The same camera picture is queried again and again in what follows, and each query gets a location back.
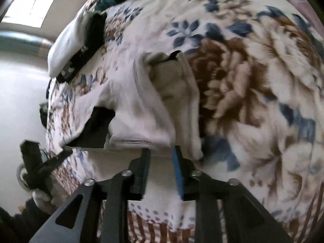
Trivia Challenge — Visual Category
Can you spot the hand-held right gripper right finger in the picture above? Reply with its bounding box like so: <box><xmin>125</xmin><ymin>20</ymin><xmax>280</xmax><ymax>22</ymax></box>
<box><xmin>173</xmin><ymin>145</ymin><xmax>297</xmax><ymax>243</ymax></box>

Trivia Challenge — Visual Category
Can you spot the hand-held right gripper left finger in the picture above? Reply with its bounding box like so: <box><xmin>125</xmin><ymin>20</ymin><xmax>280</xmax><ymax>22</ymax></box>
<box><xmin>29</xmin><ymin>147</ymin><xmax>151</xmax><ymax>243</ymax></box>

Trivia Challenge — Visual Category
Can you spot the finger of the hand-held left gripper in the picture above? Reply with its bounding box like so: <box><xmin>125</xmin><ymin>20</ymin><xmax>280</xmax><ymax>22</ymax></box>
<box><xmin>38</xmin><ymin>145</ymin><xmax>74</xmax><ymax>176</ymax></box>

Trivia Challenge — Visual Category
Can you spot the white small garment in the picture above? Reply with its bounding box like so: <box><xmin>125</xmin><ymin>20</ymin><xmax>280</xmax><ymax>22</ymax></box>
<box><xmin>73</xmin><ymin>51</ymin><xmax>204</xmax><ymax>203</ymax></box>

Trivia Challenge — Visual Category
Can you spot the person's left forearm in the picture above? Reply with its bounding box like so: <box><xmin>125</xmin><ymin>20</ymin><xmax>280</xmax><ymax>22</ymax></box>
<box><xmin>0</xmin><ymin>198</ymin><xmax>52</xmax><ymax>243</ymax></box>

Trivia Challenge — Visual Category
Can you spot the person's left hand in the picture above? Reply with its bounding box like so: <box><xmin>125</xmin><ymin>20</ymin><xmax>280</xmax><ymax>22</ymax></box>
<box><xmin>32</xmin><ymin>182</ymin><xmax>59</xmax><ymax>215</ymax></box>

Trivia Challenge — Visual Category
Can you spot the brown plaid bed sheet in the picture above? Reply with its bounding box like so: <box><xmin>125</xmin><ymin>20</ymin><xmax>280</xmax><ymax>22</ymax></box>
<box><xmin>126</xmin><ymin>211</ymin><xmax>199</xmax><ymax>243</ymax></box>

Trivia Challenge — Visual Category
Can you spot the white and black garment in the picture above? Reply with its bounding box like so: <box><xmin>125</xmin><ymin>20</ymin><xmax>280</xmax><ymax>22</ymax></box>
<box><xmin>48</xmin><ymin>11</ymin><xmax>108</xmax><ymax>83</ymax></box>

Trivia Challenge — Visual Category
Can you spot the floral fleece blanket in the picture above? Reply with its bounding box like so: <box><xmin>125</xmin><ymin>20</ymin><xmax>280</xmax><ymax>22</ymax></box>
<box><xmin>44</xmin><ymin>0</ymin><xmax>324</xmax><ymax>243</ymax></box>

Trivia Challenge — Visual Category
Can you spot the window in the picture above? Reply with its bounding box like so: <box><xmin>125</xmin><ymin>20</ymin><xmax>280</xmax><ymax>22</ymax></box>
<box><xmin>2</xmin><ymin>0</ymin><xmax>64</xmax><ymax>28</ymax></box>

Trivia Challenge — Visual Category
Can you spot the dark red cloth band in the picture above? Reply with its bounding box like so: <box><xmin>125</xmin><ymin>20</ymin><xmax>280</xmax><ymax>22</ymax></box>
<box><xmin>266</xmin><ymin>0</ymin><xmax>324</xmax><ymax>32</ymax></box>

